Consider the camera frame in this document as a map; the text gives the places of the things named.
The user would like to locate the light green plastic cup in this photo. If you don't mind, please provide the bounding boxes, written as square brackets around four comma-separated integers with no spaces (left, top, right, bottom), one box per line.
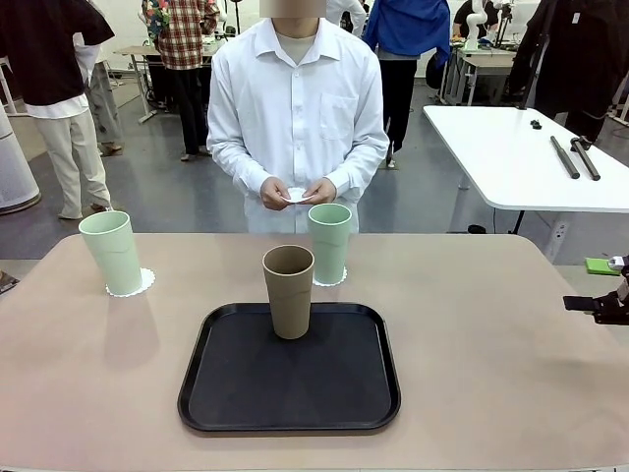
[78,209,143,295]
[308,204,353,285]

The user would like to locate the white paper doily coaster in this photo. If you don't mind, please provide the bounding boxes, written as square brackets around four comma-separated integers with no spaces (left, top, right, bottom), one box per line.
[283,186,318,204]
[312,265,348,287]
[105,266,157,298]

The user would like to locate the brown plastic cup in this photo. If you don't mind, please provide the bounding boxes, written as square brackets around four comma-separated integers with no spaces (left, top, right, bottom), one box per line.
[261,244,315,340]

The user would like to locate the person's left forearm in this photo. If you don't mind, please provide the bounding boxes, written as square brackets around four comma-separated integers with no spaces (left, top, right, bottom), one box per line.
[323,142,391,198]

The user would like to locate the person's right forearm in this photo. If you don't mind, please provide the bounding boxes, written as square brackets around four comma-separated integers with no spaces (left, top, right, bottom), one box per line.
[206,140,276,196]

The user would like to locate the person's right hand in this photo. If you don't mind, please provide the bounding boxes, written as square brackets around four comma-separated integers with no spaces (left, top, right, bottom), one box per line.
[259,175,292,211]

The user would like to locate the person's left hand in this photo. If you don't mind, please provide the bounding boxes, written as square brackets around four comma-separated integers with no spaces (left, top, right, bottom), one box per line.
[307,177,338,206]

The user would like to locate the white folding table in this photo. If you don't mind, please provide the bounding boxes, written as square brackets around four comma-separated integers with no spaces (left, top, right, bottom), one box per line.
[422,104,629,235]

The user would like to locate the person in grey trousers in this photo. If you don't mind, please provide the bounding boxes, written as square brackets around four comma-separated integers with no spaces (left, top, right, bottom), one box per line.
[73,31,124,156]

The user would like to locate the black hanging coat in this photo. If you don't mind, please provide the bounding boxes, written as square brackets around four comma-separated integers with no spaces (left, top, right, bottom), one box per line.
[564,0,629,144]

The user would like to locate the person in black clothes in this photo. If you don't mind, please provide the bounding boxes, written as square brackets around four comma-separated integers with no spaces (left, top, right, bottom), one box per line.
[505,0,581,114]

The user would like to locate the person in black top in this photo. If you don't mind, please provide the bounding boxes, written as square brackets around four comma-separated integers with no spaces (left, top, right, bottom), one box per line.
[0,0,117,220]

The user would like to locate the grey background desks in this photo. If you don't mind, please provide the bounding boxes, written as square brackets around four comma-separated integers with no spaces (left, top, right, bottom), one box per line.
[441,41,517,107]

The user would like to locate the wooden background desk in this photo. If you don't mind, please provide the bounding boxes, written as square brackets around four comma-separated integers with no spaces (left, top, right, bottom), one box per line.
[113,44,163,124]

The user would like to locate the person in plaid shirt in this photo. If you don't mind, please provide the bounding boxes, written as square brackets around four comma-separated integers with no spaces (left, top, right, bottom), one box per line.
[142,0,220,161]

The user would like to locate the person in blue jacket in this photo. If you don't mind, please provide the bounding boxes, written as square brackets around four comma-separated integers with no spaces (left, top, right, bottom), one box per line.
[363,0,452,168]

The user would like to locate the black plastic serving tray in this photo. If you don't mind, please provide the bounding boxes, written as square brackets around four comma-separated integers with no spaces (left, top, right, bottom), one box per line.
[177,302,403,434]

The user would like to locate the person in white shirt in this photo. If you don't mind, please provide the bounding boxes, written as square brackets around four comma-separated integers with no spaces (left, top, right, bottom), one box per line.
[205,0,391,235]

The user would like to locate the background person in white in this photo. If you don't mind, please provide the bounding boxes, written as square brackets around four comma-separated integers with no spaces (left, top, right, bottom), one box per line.
[326,0,368,35]

